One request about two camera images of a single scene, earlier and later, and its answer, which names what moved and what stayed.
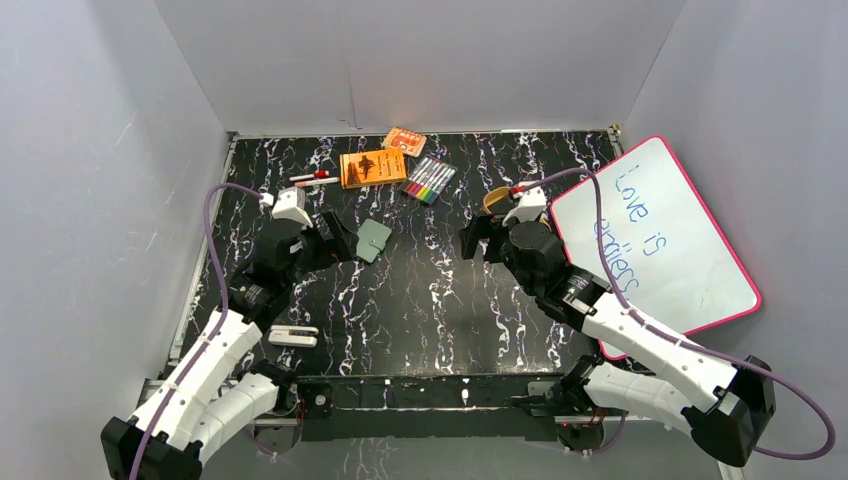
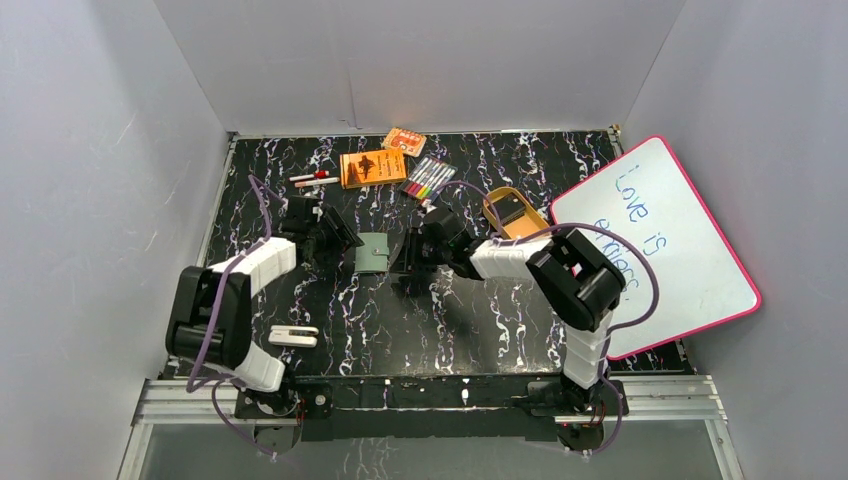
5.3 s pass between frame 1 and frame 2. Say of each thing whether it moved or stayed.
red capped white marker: stayed
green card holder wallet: moved
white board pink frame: stayed
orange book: stayed
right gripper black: moved
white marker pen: stayed
